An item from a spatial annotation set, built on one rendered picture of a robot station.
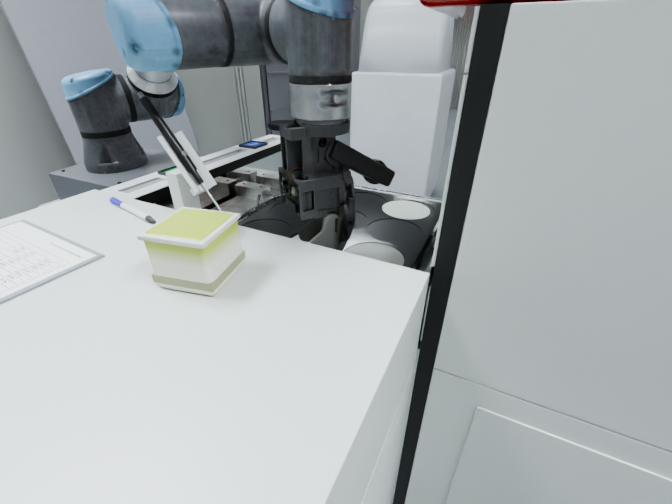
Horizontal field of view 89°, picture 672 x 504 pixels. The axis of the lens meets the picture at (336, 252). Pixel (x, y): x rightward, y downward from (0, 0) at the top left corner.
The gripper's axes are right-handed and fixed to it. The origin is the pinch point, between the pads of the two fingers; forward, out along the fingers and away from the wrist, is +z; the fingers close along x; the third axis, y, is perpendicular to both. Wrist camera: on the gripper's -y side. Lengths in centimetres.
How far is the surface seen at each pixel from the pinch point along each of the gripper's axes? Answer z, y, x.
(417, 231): 1.4, -17.9, -1.0
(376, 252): 1.3, -6.8, 1.6
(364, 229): 1.3, -9.7, -6.3
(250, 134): 61, -97, -379
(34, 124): 17, 80, -272
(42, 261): -5.6, 36.7, -7.5
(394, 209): 1.2, -20.1, -10.7
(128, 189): -4.3, 26.8, -33.9
